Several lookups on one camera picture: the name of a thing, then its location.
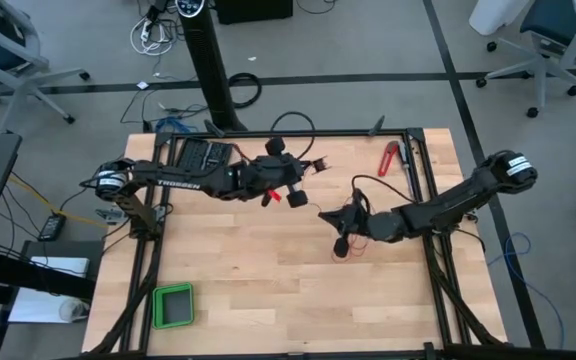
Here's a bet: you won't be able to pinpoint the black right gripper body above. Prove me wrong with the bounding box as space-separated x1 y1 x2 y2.
332 192 372 260

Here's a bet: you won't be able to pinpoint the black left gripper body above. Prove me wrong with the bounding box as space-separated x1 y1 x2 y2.
240 135 310 210

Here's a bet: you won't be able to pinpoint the black open bit case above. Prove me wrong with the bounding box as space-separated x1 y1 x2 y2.
175 137 234 171

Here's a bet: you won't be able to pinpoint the black box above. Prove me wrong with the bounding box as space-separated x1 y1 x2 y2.
215 0 295 26

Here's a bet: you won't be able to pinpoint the grey metal clamp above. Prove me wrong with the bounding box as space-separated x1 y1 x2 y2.
95 207 119 225

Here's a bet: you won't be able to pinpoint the green plastic tray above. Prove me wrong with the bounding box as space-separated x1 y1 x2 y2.
151 282 196 330

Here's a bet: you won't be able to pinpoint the white power strip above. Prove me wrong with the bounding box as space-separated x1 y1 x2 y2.
129 16 178 57

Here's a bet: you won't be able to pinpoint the black power adapter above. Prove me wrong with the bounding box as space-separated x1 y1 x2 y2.
37 213 67 242

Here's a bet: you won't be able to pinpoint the clear plastic cup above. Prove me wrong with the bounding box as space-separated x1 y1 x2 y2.
58 298 91 323

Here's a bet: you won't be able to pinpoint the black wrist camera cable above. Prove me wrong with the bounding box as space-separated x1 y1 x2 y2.
269 110 317 161
351 174 414 202

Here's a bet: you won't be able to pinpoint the red handled pliers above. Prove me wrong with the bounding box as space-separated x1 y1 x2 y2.
377 140 402 177

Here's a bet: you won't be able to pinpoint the coiled black floor cable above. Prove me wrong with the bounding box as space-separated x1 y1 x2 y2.
227 72 264 110

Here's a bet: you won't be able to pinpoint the blue cable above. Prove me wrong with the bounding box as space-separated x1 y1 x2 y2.
155 117 200 135
487 232 568 350

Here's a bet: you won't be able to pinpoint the yellow cable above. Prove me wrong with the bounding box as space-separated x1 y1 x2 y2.
7 174 112 230

